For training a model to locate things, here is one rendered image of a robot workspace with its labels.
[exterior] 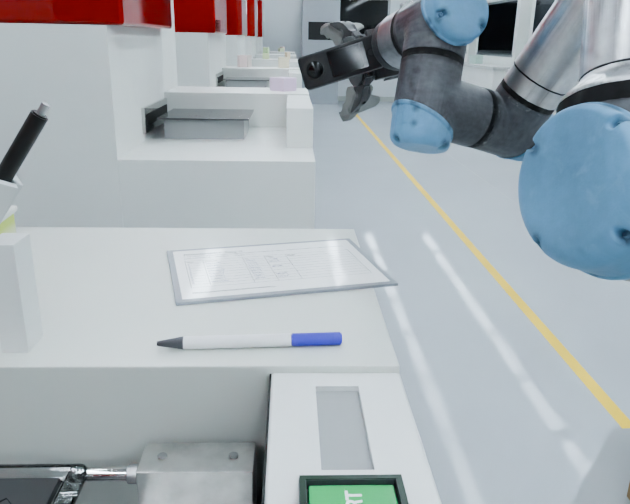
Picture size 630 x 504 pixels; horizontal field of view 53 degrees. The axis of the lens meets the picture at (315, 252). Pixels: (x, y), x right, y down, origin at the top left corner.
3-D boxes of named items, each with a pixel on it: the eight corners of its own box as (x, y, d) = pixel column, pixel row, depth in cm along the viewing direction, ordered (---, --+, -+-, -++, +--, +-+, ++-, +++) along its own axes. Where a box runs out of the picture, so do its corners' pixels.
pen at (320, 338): (155, 340, 47) (342, 335, 48) (157, 334, 48) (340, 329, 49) (156, 352, 47) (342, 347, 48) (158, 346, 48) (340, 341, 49)
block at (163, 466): (138, 506, 44) (135, 470, 43) (148, 474, 47) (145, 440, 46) (253, 505, 44) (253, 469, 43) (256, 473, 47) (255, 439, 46)
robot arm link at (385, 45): (397, 68, 80) (382, 3, 79) (380, 75, 85) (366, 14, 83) (446, 57, 83) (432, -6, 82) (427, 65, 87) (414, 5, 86)
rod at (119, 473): (77, 489, 44) (75, 472, 44) (83, 475, 45) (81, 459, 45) (143, 488, 44) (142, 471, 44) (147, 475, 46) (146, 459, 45)
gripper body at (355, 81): (394, 81, 98) (436, 63, 87) (346, 92, 96) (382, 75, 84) (383, 32, 97) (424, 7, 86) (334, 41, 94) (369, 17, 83)
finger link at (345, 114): (376, 127, 104) (390, 85, 97) (344, 134, 102) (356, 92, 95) (368, 113, 106) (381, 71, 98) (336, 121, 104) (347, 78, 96)
